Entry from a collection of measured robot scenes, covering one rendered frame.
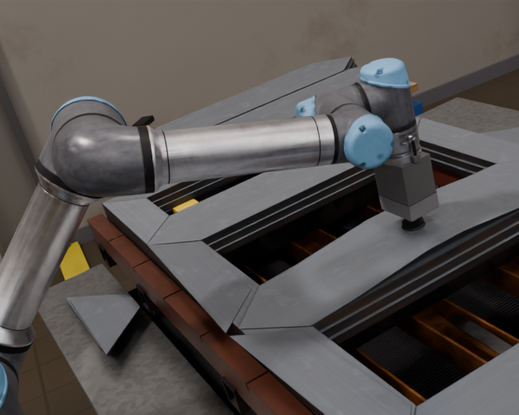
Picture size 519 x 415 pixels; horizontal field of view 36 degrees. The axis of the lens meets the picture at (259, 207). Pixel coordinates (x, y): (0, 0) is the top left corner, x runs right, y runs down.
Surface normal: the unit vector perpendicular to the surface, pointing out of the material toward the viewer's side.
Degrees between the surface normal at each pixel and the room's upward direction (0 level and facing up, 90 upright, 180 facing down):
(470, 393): 0
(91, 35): 90
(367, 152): 90
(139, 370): 0
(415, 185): 90
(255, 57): 90
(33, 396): 0
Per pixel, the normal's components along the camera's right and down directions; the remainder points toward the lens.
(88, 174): -0.33, 0.43
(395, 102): 0.24, 0.36
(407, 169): 0.49, 0.25
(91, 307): -0.25, -0.87
